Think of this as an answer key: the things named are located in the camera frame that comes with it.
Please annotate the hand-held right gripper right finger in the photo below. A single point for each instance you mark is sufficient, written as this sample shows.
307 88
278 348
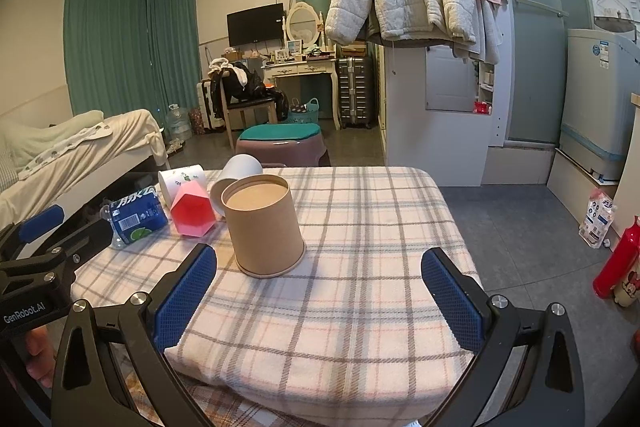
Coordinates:
450 294

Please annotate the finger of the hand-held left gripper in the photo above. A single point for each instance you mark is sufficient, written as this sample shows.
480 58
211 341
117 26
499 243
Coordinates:
92 233
42 219

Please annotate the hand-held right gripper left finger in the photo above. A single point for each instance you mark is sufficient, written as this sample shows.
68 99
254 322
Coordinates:
185 297

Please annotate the brown paper cup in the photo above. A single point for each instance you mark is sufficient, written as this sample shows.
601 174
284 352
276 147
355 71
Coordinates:
262 232

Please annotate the pink hexagonal cup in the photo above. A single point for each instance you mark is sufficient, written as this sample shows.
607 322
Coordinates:
192 212

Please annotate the white printed cup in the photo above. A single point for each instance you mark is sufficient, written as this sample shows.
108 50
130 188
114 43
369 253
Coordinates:
174 186

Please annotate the plain white cup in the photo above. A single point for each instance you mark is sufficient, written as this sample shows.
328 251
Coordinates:
242 167

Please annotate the small red cup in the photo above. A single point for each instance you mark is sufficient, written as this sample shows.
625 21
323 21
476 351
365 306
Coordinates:
481 108

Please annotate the person's left hand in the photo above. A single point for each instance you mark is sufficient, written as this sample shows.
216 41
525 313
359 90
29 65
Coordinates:
41 354

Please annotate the blue drink bottle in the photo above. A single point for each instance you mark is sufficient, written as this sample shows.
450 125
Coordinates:
135 217

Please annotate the bed with white bedding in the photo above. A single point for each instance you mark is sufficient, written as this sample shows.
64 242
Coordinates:
75 157

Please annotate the plaid tablecloth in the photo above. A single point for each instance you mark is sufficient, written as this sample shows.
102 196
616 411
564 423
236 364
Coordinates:
350 257

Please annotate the large water jug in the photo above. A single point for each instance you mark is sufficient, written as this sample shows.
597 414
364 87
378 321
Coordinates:
178 122

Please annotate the white cabinet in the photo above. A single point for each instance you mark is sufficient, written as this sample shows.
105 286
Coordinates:
430 137

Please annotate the white detergent bag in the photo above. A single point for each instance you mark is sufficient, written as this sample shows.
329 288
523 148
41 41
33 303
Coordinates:
597 219

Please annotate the white wooden board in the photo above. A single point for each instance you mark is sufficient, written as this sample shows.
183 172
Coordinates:
575 184

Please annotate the white suitcase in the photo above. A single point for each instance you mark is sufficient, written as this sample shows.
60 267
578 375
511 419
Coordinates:
207 107

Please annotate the red bottle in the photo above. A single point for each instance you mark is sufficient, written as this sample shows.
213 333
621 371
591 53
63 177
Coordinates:
617 262

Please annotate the stool with green cushion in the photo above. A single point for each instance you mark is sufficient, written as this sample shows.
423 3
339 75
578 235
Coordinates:
280 142

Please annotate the wooden chair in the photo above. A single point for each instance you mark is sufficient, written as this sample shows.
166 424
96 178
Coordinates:
250 107

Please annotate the pile of clothes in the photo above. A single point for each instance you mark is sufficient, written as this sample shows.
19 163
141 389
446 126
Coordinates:
240 79

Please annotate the teal basket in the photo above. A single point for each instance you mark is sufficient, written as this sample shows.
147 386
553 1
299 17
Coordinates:
305 113

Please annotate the dark ribbed suitcase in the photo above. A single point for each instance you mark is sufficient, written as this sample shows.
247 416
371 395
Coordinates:
356 92

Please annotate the white washing machine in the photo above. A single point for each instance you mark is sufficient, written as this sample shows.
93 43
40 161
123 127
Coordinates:
595 107

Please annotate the white dressing table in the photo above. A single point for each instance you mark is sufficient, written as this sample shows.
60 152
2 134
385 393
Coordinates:
300 68

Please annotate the black television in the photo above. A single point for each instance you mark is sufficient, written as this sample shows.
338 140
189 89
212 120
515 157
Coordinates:
255 24

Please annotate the frosted glass door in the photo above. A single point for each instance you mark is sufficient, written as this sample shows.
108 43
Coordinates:
540 32

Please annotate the oval white mirror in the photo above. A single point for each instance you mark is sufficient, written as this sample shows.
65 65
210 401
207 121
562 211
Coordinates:
302 22

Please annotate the white photo frame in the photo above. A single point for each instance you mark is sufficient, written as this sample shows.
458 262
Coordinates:
295 48

